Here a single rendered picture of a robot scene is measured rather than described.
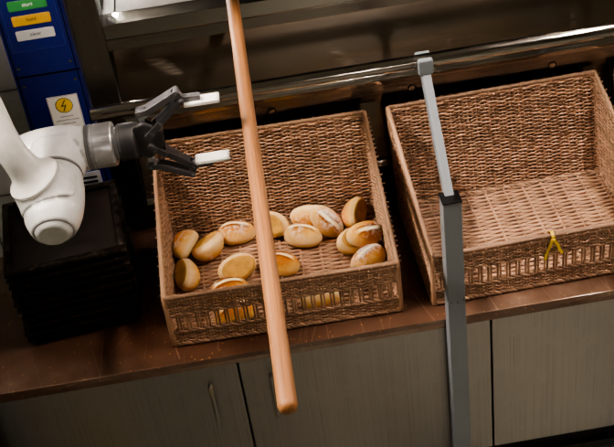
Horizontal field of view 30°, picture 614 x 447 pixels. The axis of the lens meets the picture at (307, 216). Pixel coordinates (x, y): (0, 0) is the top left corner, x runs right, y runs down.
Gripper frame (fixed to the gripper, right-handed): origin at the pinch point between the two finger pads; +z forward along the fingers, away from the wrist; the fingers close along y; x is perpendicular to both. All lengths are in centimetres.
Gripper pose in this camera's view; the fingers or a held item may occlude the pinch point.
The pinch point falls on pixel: (218, 127)
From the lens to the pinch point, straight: 228.5
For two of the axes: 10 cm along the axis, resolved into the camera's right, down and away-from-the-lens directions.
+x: 1.1, 6.0, -7.9
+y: 1.1, 7.9, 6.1
